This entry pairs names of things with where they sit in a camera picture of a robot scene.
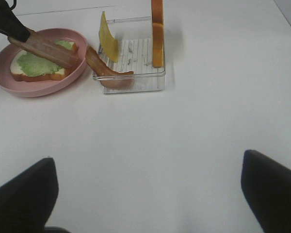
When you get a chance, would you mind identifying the yellow cheese slice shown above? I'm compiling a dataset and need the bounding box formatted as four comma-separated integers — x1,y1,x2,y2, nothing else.
99,11,119,63

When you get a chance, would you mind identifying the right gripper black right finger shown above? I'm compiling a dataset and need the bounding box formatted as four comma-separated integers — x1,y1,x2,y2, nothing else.
241,150,291,233

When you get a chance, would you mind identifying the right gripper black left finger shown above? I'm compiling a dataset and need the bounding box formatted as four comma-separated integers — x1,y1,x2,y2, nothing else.
0,158,59,233

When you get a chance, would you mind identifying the right clear plastic container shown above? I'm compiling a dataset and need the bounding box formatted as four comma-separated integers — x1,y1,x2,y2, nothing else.
93,17,165,94

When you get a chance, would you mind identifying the green lettuce leaf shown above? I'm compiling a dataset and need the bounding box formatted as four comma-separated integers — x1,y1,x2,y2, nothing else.
10,50,68,78

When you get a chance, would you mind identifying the bacon strip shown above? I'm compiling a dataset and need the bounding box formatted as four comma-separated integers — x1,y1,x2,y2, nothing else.
8,29,80,68
85,46,134,89

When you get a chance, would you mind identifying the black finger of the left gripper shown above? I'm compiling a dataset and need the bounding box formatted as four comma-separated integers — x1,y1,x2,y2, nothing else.
0,0,31,42

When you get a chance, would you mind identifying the pink round plate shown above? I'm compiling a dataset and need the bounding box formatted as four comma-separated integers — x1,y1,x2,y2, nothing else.
0,28,88,97

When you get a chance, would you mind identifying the bread slice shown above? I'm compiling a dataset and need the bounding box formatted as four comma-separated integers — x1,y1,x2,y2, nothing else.
151,0,164,67
10,50,81,82

